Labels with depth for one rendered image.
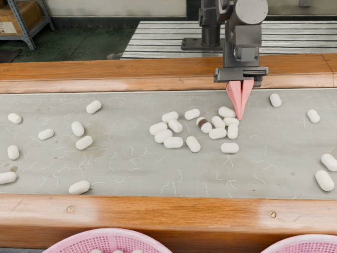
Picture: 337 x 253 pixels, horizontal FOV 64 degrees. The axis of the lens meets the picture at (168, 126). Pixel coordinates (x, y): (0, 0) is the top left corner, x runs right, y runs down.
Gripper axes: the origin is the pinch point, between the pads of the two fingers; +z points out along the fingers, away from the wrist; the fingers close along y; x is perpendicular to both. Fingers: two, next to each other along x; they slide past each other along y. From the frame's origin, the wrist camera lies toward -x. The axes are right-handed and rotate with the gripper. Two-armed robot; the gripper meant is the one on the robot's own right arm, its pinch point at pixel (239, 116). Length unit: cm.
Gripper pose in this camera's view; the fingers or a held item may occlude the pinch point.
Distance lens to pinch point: 57.1
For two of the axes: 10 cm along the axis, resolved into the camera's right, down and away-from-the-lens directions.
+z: -0.1, 10.0, -0.9
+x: 1.0, 0.9, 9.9
